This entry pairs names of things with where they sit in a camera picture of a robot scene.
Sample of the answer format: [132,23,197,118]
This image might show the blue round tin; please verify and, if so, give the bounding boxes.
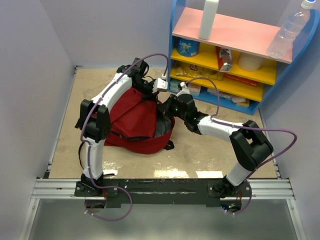
[177,37,200,57]

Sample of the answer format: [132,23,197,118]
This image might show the white paper roll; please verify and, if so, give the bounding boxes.
[237,52,265,72]

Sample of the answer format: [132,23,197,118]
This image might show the aluminium rail frame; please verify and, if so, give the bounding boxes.
[20,68,305,240]

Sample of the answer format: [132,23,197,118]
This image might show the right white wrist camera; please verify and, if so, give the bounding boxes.
[176,81,190,97]

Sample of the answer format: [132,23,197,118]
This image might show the pink tissue pack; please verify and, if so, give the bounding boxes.
[187,83,201,97]

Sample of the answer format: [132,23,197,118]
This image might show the blue wooden shelf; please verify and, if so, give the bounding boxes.
[168,0,320,115]

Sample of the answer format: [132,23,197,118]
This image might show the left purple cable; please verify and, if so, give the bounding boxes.
[79,52,170,221]

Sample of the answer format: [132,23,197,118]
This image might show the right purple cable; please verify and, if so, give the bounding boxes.
[179,76,298,215]

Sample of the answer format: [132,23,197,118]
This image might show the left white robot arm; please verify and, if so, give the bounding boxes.
[75,56,158,196]

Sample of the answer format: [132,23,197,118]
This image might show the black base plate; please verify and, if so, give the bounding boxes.
[74,178,251,208]

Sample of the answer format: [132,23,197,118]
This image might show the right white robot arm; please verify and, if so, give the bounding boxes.
[159,93,274,198]

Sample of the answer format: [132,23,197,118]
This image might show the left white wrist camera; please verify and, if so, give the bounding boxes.
[152,78,168,94]

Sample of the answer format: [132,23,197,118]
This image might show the white bottle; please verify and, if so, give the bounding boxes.
[198,0,219,40]

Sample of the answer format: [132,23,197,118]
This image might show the red flat box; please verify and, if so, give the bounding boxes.
[224,73,259,87]

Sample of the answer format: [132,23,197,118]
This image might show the red backpack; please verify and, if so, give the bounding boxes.
[103,89,175,155]

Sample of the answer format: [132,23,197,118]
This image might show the red snack box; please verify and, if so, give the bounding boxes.
[216,46,233,73]

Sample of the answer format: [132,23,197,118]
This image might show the clear plastic water bottle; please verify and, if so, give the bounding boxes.
[266,0,316,59]

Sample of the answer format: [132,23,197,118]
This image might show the white wrapped packs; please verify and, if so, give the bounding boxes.
[204,88,250,108]

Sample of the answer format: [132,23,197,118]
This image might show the purple cable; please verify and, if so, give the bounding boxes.
[79,52,170,221]
[179,76,298,215]

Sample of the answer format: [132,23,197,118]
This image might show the yellow snack bag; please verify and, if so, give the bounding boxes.
[173,61,224,80]

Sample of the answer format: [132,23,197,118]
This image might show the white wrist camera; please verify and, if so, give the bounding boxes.
[176,81,190,97]
[152,78,168,94]

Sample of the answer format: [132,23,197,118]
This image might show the teal tissue pack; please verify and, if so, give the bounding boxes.
[169,78,185,93]

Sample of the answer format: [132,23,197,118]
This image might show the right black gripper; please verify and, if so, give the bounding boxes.
[157,94,188,122]

